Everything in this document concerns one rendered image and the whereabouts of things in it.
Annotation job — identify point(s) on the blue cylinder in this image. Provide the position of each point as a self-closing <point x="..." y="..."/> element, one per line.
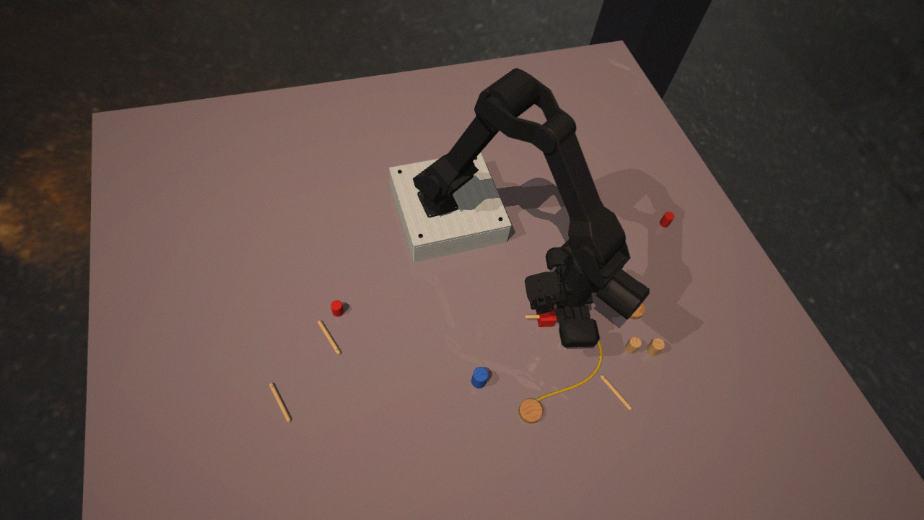
<point x="479" y="377"/>

